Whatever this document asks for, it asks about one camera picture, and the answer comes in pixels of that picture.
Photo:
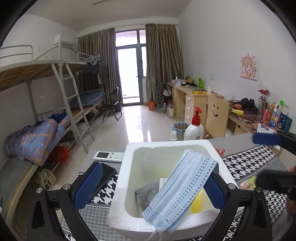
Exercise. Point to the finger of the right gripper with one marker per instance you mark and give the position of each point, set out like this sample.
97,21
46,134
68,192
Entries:
281,182
284,139

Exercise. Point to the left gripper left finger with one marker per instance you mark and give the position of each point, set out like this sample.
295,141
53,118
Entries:
43,221

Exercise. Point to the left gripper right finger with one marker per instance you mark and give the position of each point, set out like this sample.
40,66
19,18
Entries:
255,221

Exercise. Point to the floral plastic tissue pack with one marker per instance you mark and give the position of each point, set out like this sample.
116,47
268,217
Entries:
248,184

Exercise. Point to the blue surgical face mask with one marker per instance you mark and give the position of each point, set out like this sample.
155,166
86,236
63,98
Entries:
170,205

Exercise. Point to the person right hand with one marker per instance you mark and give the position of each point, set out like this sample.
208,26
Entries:
290,204

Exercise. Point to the houndstooth table cloth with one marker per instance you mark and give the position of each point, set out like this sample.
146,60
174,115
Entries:
243,166

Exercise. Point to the yellow tube on desk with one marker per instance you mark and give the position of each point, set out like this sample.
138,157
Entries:
237,112

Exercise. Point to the red orange snack packet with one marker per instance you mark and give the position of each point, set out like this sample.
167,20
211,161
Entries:
220,151

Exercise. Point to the blue plaid blanket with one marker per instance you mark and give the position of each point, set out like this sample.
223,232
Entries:
35,143

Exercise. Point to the black smartphone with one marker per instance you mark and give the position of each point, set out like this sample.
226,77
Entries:
104,175

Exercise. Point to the white lotion pump bottle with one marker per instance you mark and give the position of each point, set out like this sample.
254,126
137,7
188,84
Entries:
195,130

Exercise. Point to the white remote control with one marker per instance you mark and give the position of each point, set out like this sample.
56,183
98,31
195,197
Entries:
108,156

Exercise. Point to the light wooden desk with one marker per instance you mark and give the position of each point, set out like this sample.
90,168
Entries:
185,100

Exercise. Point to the metal bunk bed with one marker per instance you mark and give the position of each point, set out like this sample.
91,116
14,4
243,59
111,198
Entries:
51,83

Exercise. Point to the black folding chair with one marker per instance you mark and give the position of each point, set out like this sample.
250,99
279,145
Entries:
112,104

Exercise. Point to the brown curtain right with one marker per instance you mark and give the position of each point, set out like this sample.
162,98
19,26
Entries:
164,58

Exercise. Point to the brown curtain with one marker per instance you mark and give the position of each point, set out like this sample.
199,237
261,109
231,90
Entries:
102,73
164,58

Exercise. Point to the brown curtain left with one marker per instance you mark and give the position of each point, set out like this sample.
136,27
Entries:
102,73

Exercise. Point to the anime girl wall picture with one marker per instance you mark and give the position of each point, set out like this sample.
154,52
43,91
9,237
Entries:
248,68

